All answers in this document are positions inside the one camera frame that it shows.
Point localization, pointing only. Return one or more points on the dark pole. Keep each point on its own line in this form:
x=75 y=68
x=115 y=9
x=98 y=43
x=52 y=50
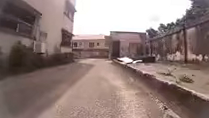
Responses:
x=185 y=44

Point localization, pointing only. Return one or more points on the pale two-storey building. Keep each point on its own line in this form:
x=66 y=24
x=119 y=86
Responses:
x=89 y=43

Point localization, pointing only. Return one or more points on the pale corrugated metal sheets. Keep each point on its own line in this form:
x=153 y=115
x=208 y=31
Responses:
x=125 y=60

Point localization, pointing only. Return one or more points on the group of dark trees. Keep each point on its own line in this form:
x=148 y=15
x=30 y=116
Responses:
x=201 y=8

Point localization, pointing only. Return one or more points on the raised concrete platform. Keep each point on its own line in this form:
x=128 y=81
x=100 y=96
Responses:
x=192 y=78

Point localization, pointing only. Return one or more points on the brown dirt road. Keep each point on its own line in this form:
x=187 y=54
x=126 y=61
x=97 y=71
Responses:
x=101 y=95

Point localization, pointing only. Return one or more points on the stained concrete boundary wall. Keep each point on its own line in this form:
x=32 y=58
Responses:
x=201 y=41

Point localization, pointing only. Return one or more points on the grey compound wall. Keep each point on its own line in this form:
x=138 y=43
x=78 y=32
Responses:
x=91 y=54

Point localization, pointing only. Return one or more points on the large pale multi-storey building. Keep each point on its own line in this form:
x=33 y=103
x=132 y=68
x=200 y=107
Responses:
x=50 y=13

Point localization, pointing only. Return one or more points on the row of dark bushes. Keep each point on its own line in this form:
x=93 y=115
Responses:
x=22 y=60

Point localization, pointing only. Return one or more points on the small grey concrete building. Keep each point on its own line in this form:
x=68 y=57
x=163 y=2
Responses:
x=126 y=42

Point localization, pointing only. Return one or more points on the white air conditioner unit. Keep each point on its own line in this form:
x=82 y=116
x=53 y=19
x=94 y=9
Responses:
x=39 y=47

